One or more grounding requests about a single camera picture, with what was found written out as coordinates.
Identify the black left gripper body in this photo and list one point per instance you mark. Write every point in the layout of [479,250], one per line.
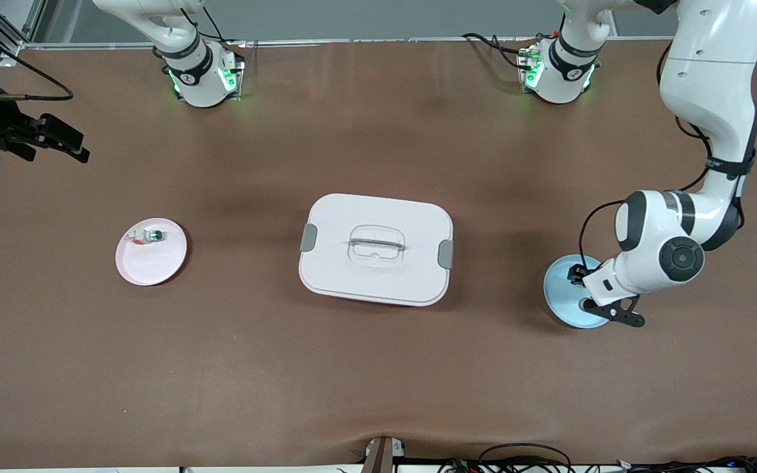
[576,272]

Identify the pink round plate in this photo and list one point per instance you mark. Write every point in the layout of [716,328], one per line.
[148,266]

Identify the brown camera mount post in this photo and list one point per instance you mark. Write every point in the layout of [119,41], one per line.
[380,456]

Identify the aluminium frame profile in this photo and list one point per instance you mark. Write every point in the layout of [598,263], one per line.
[10,26]

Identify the white lidded storage box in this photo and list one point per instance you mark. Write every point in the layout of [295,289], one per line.
[332,263]

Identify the white circuit breaker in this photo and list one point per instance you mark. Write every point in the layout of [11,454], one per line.
[145,236]

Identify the silver table edge rail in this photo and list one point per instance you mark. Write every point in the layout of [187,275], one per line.
[299,43]

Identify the light blue round plate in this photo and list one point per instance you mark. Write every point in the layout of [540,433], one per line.
[559,299]

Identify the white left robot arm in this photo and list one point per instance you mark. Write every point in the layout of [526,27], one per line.
[707,79]

